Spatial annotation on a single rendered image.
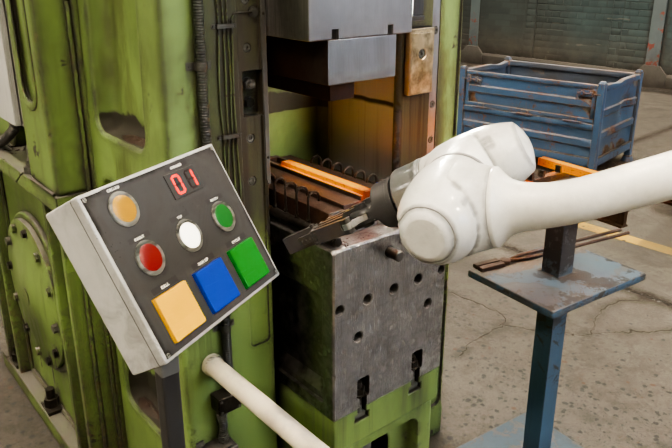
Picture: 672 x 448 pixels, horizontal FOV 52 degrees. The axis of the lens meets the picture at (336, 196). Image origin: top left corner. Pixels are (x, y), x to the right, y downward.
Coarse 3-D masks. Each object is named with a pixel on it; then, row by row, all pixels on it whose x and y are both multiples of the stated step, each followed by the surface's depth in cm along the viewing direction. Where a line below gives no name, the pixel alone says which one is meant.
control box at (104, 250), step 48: (96, 192) 103; (144, 192) 110; (192, 192) 119; (96, 240) 100; (144, 240) 107; (240, 240) 125; (96, 288) 103; (144, 288) 104; (192, 288) 111; (240, 288) 120; (144, 336) 102; (192, 336) 108
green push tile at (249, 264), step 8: (248, 240) 126; (232, 248) 122; (240, 248) 123; (248, 248) 125; (256, 248) 127; (232, 256) 121; (240, 256) 122; (248, 256) 124; (256, 256) 126; (240, 264) 122; (248, 264) 123; (256, 264) 125; (264, 264) 127; (240, 272) 121; (248, 272) 123; (256, 272) 124; (264, 272) 126; (248, 280) 122; (256, 280) 123
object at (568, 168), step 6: (540, 162) 205; (546, 162) 203; (552, 162) 202; (558, 162) 201; (564, 162) 201; (552, 168) 202; (564, 168) 198; (570, 168) 197; (576, 168) 195; (582, 168) 195; (576, 174) 195; (582, 174) 194; (588, 174) 192
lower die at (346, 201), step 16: (304, 160) 192; (272, 176) 179; (288, 176) 179; (304, 176) 177; (272, 192) 172; (288, 192) 170; (304, 192) 169; (320, 192) 167; (336, 192) 167; (352, 192) 164; (288, 208) 168; (304, 208) 163; (320, 208) 159; (336, 208) 159
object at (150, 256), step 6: (144, 246) 106; (150, 246) 107; (144, 252) 106; (150, 252) 106; (156, 252) 108; (144, 258) 105; (150, 258) 106; (156, 258) 107; (144, 264) 105; (150, 264) 106; (156, 264) 107; (150, 270) 105; (156, 270) 106
